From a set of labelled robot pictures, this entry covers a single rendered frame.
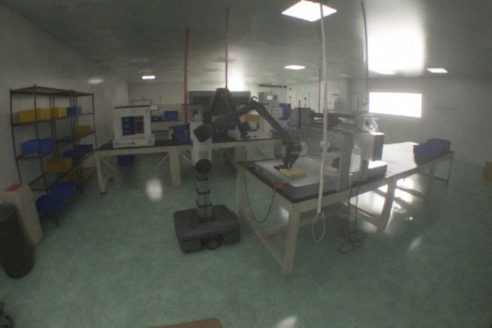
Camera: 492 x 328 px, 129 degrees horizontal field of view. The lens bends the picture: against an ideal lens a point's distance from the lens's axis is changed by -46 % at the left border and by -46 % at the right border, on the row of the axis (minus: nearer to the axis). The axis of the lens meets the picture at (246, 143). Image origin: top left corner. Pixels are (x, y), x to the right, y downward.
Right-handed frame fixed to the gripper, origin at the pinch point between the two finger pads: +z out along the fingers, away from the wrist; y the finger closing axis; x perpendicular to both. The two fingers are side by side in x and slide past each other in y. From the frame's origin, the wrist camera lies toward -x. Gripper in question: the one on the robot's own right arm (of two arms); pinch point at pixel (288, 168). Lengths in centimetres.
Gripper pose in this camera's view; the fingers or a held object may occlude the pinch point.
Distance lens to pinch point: 184.6
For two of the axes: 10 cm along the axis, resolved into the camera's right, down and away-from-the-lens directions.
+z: -0.1, 9.8, 1.8
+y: 9.3, -0.6, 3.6
